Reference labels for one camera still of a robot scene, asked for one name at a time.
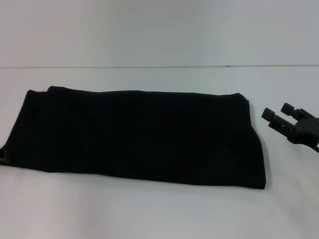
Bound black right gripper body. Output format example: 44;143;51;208
291;108;319;154

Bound black shirt with white print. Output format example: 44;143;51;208
4;86;269;190

